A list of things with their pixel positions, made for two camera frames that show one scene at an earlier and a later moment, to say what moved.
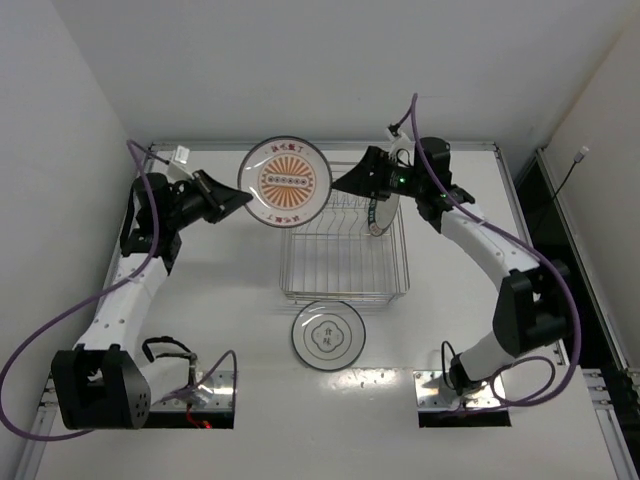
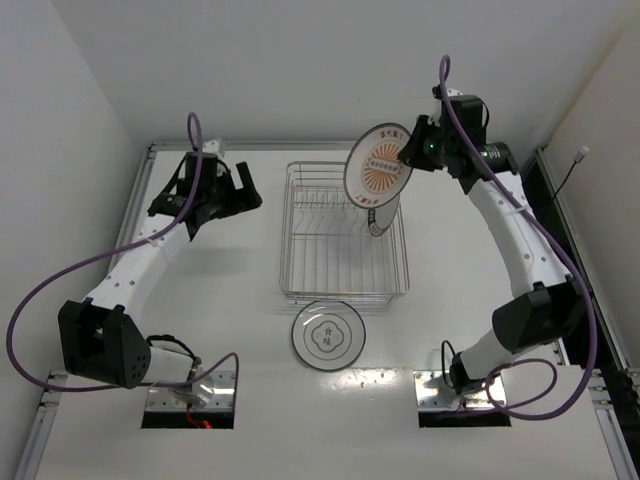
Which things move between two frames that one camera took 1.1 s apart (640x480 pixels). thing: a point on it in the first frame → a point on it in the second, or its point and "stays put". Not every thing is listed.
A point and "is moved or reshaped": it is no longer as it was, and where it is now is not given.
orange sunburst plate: [289, 180] is moved or reshaped
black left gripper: [210, 192] stays put
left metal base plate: [207, 390] stays put
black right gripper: [373, 171] → [417, 145]
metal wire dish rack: [335, 259] stays put
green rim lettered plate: [381, 213] stays put
